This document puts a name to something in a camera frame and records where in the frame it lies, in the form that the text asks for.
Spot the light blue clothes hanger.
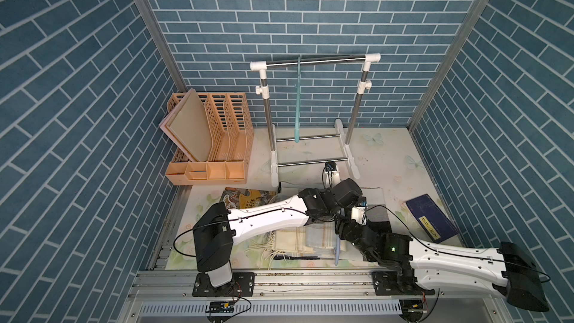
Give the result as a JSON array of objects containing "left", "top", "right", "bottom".
[{"left": 335, "top": 225, "right": 342, "bottom": 266}]

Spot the plaid cream blue scarf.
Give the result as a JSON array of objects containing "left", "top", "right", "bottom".
[{"left": 245, "top": 222, "right": 358, "bottom": 269}]

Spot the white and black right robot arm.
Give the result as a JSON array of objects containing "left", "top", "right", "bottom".
[{"left": 335, "top": 214, "right": 549, "bottom": 313}]

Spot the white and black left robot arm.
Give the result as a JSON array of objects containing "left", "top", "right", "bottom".
[{"left": 192, "top": 179, "right": 363, "bottom": 288}]

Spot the teal green clothes hanger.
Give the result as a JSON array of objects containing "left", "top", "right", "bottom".
[{"left": 294, "top": 56, "right": 301, "bottom": 143}]

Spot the black grey checkered mat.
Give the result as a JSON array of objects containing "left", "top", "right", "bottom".
[{"left": 270, "top": 186, "right": 390, "bottom": 266}]

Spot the white and steel clothes rack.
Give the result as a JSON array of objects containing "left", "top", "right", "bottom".
[{"left": 250, "top": 52, "right": 382, "bottom": 188}]

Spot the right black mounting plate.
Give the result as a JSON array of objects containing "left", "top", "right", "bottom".
[{"left": 372, "top": 270, "right": 435, "bottom": 297}]

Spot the black mounting plate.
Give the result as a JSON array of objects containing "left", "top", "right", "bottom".
[
  {"left": 192, "top": 272, "right": 256, "bottom": 298},
  {"left": 372, "top": 270, "right": 435, "bottom": 297}
]

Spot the dark blue notebook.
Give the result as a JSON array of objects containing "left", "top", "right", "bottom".
[{"left": 406, "top": 194, "right": 458, "bottom": 243}]

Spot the yellow illustrated book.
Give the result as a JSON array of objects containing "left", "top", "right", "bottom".
[{"left": 221, "top": 187, "right": 277, "bottom": 209}]

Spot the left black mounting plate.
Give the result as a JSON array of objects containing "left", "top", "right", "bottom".
[{"left": 192, "top": 272, "right": 256, "bottom": 298}]

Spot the orange plastic file organizer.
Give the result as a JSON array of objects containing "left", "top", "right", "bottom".
[{"left": 165, "top": 93, "right": 254, "bottom": 185}]

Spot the green circuit board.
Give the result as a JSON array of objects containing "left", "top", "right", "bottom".
[{"left": 206, "top": 301, "right": 235, "bottom": 316}]

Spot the beige folder board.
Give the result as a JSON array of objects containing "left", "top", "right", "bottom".
[{"left": 159, "top": 90, "right": 212, "bottom": 162}]

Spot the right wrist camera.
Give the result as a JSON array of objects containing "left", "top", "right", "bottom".
[{"left": 351, "top": 204, "right": 368, "bottom": 225}]

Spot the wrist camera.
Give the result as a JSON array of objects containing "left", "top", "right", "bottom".
[
  {"left": 351, "top": 204, "right": 368, "bottom": 225},
  {"left": 322, "top": 161, "right": 341, "bottom": 188}
]

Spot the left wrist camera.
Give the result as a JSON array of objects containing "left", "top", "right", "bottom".
[{"left": 322, "top": 161, "right": 341, "bottom": 188}]

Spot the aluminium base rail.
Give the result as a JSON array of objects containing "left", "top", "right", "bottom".
[{"left": 118, "top": 268, "right": 511, "bottom": 322}]

